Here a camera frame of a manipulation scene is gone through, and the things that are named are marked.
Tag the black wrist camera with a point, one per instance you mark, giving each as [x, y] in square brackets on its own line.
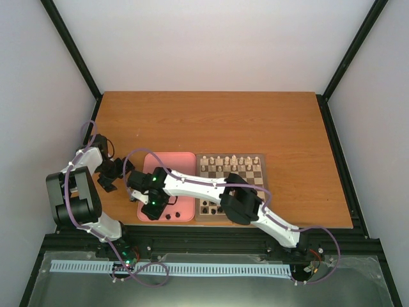
[139, 181]
[105, 145]

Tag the light blue cable duct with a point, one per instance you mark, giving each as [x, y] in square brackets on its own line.
[174, 269]

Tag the right controller board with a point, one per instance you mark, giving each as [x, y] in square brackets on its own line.
[307, 271]

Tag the left controller board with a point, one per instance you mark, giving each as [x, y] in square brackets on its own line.
[130, 256]

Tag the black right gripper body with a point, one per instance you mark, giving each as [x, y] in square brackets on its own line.
[158, 208]

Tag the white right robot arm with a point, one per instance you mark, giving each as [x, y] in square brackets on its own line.
[238, 200]

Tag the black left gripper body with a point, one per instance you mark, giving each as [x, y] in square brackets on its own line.
[112, 171]

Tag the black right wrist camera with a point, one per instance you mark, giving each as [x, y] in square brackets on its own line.
[139, 181]

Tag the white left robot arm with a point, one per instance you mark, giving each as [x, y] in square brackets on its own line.
[73, 197]

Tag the controller board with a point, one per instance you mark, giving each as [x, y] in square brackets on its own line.
[307, 271]
[130, 256]

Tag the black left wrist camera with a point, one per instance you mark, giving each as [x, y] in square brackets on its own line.
[105, 145]

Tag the pink plastic tray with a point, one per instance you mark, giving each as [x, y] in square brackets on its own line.
[184, 162]

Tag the wooden chessboard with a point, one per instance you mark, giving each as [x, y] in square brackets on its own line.
[221, 217]

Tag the black aluminium frame rail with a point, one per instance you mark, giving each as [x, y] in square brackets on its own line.
[154, 241]

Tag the white chess pieces row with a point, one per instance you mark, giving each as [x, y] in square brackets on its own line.
[216, 165]

